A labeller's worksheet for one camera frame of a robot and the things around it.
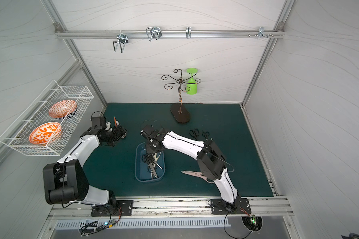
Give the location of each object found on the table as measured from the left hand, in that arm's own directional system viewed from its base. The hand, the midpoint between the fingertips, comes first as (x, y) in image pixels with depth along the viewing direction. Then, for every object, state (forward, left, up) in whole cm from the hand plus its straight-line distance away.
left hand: (124, 133), depth 89 cm
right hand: (-8, -17, -3) cm, 19 cm away
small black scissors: (-11, -14, -9) cm, 20 cm away
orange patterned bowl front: (-15, +23, +22) cm, 35 cm away
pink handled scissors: (-20, -46, -11) cm, 51 cm away
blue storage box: (-20, -13, -11) cm, 26 cm away
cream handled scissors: (-11, -19, -10) cm, 25 cm away
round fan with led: (-42, -72, -14) cm, 84 cm away
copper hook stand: (+28, -32, -9) cm, 44 cm away
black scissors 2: (+10, -44, -12) cm, 46 cm away
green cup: (+33, -41, +11) cm, 54 cm away
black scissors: (-18, -19, -9) cm, 27 cm away
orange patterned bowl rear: (-1, +23, +22) cm, 32 cm away
